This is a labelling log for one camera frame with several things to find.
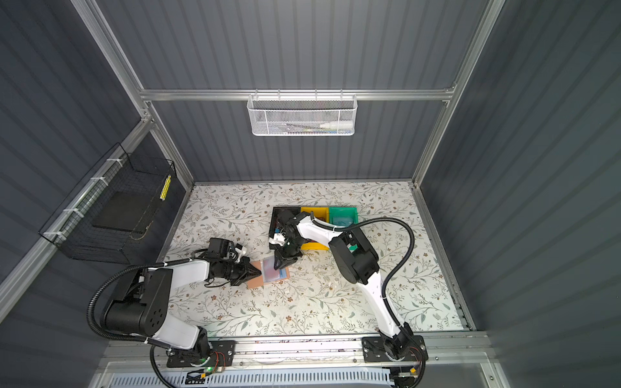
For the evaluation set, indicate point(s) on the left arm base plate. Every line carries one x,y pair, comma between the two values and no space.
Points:
219,354

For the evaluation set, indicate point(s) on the green plastic bin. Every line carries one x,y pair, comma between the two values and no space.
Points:
343,216

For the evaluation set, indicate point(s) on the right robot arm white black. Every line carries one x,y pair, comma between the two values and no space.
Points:
355,257

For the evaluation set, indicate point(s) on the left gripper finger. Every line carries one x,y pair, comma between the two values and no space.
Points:
250,268
254,279

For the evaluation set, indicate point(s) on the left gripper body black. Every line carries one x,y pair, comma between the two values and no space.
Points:
238,270

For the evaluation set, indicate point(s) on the white wire basket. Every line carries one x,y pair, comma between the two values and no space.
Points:
300,116

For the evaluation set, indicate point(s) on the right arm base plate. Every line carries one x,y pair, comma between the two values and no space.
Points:
378,349

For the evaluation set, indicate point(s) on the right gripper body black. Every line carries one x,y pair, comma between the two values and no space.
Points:
284,250

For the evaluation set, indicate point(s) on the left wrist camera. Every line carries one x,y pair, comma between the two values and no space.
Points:
223,249

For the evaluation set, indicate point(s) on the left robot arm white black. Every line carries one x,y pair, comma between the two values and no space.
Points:
132,305

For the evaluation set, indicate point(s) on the yellow plastic bin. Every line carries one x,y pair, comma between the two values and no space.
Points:
321,213

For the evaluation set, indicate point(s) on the black wire basket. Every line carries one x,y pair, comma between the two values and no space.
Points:
115,218

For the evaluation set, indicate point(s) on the white marker in basket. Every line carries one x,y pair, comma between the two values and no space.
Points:
338,126

